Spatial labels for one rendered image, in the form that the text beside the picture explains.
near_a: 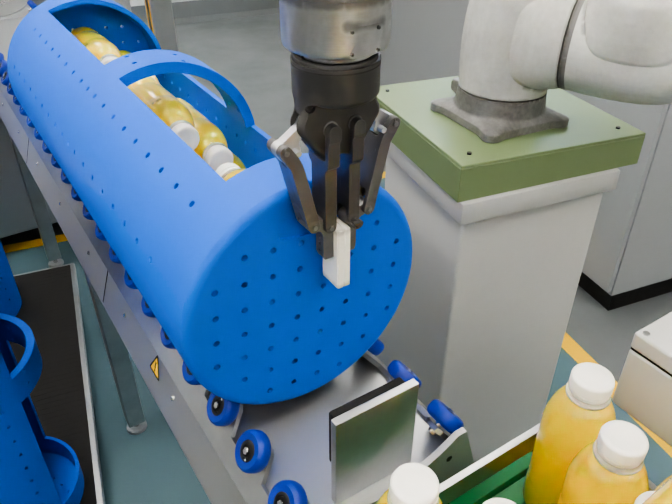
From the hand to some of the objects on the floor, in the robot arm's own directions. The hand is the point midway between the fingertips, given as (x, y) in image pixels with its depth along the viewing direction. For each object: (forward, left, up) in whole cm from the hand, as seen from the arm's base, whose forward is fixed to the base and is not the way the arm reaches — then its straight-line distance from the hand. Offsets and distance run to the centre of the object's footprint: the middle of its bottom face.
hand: (336, 252), depth 65 cm
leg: (+15, -95, -116) cm, 150 cm away
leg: (+24, -193, -115) cm, 226 cm away
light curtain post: (-20, -142, -115) cm, 184 cm away
